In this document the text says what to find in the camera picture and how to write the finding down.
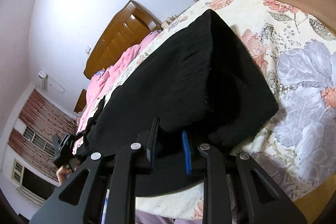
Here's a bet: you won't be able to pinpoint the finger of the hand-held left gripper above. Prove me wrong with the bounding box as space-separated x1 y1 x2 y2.
85 95 106 135

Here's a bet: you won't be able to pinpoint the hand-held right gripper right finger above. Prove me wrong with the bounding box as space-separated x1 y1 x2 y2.
182 131 307 224

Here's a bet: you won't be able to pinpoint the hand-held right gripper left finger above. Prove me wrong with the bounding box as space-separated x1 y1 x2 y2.
29 118 160 224

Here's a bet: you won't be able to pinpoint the black pants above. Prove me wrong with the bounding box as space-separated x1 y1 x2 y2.
84 9 279 197

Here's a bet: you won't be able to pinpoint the person's legs in purple pants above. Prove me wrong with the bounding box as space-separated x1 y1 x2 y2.
135 210 205 224

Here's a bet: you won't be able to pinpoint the person's left hand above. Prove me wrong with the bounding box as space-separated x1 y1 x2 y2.
56 165 76 186

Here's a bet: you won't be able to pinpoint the wooden nightstand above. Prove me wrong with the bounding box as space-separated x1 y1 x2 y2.
74 89 88 114

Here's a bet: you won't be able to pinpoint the pink quilt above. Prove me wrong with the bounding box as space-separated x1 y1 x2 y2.
73 29 162 155

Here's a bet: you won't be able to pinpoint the white framed window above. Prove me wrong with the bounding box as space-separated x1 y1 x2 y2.
10 160 59 206
23 126 56 159

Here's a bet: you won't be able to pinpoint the white air conditioner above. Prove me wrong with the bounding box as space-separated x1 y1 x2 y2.
38 70 48 90

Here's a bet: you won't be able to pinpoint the wooden headboard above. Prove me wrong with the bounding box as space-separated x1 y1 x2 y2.
83 0 163 80

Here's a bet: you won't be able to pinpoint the floral bed sheet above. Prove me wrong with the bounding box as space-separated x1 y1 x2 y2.
105 0 336 219

